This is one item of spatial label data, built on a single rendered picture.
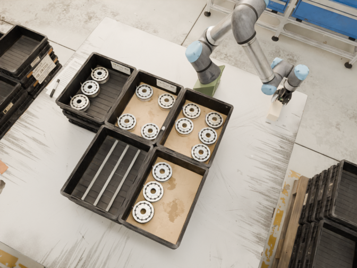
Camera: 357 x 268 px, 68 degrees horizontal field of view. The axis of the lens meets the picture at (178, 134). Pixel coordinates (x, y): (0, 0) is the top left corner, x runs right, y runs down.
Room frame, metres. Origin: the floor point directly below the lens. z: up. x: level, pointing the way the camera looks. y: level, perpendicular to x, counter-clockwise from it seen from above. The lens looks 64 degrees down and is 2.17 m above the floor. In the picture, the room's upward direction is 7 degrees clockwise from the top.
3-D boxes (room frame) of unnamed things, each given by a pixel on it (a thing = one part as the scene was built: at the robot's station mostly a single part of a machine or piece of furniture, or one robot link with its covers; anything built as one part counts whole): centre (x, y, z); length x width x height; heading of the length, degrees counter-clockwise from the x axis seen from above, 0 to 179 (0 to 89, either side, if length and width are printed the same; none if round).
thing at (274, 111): (1.01, -0.62, 0.73); 0.24 x 0.06 x 0.06; 162
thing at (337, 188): (0.50, -1.17, 0.37); 0.40 x 0.30 x 0.45; 162
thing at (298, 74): (0.99, -0.61, 1.04); 0.09 x 0.08 x 0.11; 64
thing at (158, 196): (0.30, 0.09, 0.86); 0.10 x 0.10 x 0.01
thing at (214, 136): (0.64, -0.16, 0.86); 0.10 x 0.10 x 0.01
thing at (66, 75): (1.00, 0.74, 0.70); 0.33 x 0.23 x 0.01; 162
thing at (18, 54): (1.31, 1.30, 0.37); 0.40 x 0.30 x 0.45; 162
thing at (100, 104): (0.84, 0.48, 0.87); 0.40 x 0.30 x 0.11; 163
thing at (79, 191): (0.37, 0.31, 0.87); 0.40 x 0.30 x 0.11; 163
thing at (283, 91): (0.98, -0.61, 0.88); 0.09 x 0.08 x 0.12; 162
